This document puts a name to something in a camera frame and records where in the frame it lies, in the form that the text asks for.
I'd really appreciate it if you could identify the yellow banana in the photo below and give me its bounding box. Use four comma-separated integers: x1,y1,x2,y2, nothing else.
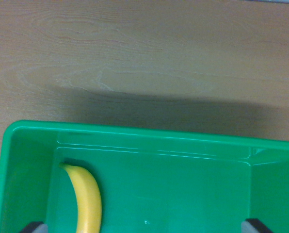
59,162,102,233

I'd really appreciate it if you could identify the green plastic bin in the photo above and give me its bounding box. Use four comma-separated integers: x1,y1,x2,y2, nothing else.
0,120,289,233

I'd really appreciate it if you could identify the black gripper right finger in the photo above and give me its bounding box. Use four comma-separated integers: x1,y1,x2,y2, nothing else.
241,218,274,233

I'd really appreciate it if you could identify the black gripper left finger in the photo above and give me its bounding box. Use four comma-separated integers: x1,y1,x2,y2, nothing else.
18,221,48,233

